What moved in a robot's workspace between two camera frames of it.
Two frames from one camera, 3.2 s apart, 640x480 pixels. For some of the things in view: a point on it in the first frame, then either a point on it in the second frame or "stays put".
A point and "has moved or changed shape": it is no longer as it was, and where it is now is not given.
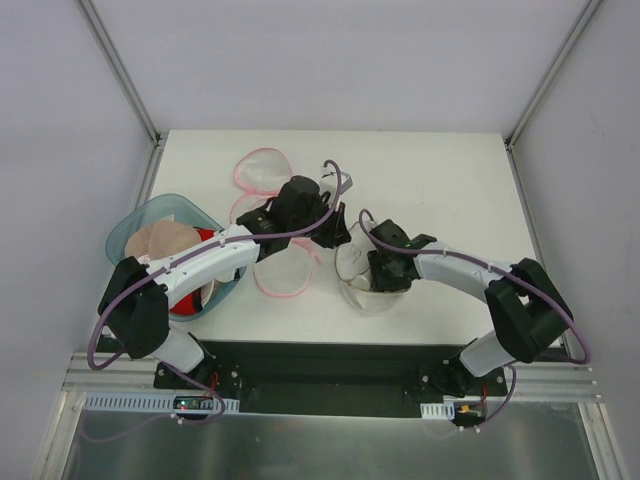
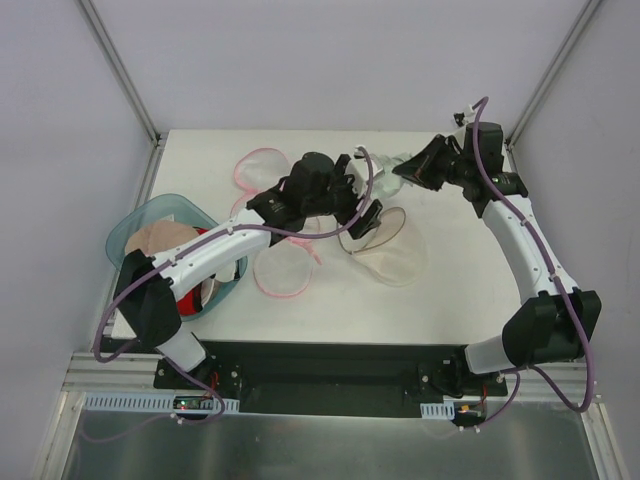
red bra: [191, 303] stays put
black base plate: [276, 378] stays put
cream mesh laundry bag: [352, 267] has moved or changed shape
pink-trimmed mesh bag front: [287, 272] stays put
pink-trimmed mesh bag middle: [256, 191] stays put
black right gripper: [382, 273] → [442, 163]
